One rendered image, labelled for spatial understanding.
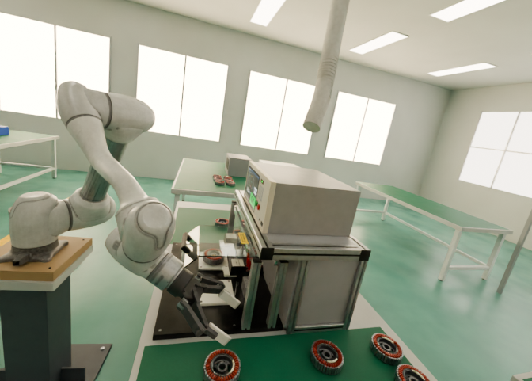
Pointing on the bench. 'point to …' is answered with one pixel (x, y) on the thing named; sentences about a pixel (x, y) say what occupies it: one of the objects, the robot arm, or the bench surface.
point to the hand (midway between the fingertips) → (229, 319)
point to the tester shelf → (300, 242)
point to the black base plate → (175, 321)
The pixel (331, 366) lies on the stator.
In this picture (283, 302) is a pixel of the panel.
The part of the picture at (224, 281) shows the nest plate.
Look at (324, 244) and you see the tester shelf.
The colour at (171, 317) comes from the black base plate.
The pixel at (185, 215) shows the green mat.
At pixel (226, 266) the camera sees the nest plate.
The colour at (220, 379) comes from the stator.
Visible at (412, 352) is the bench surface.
